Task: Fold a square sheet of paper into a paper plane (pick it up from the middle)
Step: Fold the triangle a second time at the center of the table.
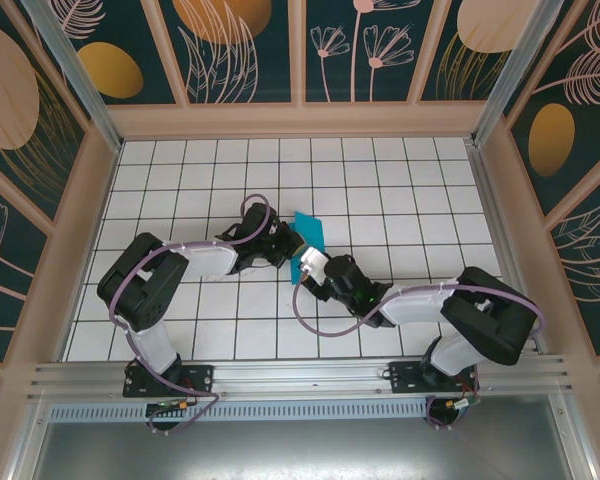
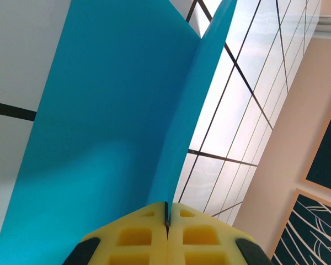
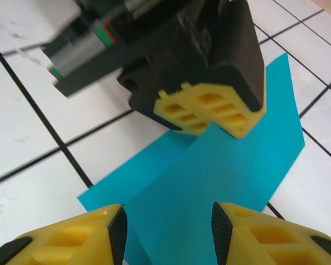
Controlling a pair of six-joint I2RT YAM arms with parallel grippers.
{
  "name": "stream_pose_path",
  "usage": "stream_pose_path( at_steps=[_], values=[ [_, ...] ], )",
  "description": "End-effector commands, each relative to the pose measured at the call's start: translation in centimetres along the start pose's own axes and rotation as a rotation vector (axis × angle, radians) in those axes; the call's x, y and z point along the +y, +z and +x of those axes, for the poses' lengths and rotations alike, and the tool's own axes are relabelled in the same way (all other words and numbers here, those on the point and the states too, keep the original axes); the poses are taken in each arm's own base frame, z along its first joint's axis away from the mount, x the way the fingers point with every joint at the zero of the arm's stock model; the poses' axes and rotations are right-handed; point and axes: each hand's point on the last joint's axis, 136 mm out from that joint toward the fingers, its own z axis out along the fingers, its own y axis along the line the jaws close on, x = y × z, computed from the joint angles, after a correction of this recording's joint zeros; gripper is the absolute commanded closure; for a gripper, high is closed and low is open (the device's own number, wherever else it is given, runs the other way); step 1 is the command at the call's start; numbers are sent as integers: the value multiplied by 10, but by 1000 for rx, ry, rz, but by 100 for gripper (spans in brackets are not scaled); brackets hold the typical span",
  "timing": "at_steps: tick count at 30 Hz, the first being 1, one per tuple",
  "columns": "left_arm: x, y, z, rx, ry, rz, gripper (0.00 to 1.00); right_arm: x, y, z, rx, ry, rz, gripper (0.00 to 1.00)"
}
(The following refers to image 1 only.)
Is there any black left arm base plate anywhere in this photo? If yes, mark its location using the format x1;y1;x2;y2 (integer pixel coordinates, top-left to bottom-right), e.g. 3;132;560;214
122;362;216;400

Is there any aluminium side rail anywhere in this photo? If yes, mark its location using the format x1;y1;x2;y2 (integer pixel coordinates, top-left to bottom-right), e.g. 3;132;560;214
465;139;551;357

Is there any pale leaf outlines wall panel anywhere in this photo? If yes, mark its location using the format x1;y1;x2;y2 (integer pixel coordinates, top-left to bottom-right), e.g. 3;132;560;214
544;164;600;356

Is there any aluminium corner post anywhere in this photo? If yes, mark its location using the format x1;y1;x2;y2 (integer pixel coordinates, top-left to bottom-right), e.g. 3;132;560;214
18;0;125;154
468;0;576;147

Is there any gold oval wall panel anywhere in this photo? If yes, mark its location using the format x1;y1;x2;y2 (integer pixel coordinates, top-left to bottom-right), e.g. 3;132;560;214
32;0;189;109

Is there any pink flowers wall panel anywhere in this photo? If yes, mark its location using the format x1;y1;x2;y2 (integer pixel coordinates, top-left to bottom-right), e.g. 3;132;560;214
302;0;421;106

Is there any long aluminium base rail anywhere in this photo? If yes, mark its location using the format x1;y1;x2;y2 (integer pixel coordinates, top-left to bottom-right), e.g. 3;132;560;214
27;353;577;402

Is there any aluminium lower frame rail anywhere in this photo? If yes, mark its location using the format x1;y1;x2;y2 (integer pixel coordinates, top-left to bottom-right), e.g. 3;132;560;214
549;394;599;480
7;399;51;480

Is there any blue paper sheet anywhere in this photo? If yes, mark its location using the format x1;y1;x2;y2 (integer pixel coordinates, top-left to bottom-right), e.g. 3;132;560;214
285;210;328;285

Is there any gold oval and feather panel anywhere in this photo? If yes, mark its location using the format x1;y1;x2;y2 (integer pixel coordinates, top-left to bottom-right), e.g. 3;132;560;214
502;0;600;216

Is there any gold disc and leaves panel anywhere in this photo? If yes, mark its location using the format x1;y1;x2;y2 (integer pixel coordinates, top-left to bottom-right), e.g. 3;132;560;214
157;0;301;106

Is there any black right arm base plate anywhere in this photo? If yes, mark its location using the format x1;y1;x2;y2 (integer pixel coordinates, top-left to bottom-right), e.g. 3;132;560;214
388;359;481;396

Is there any slotted grey cable tray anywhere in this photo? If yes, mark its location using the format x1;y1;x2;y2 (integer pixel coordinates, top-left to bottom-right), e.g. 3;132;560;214
47;402;431;422

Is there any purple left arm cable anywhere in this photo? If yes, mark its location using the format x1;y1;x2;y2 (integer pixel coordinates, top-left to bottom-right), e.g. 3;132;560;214
108;193;275;437

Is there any large pale disc wall panel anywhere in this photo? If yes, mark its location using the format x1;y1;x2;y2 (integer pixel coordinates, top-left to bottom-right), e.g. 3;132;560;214
0;0;90;226

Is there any single flower wall panel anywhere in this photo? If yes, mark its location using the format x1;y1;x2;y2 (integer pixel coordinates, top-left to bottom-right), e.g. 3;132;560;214
0;172;51;364

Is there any grey metal base sheet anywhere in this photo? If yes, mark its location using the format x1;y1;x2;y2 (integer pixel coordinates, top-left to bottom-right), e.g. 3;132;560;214
29;419;576;480

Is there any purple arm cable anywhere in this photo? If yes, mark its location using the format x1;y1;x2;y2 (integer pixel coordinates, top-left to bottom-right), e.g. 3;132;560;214
292;269;546;431
108;193;275;437

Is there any pale disc gold lines panel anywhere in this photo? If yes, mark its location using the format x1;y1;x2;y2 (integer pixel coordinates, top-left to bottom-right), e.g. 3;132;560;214
417;0;529;104

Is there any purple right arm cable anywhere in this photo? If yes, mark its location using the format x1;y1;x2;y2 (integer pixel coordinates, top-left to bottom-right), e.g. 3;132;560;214
292;269;546;431

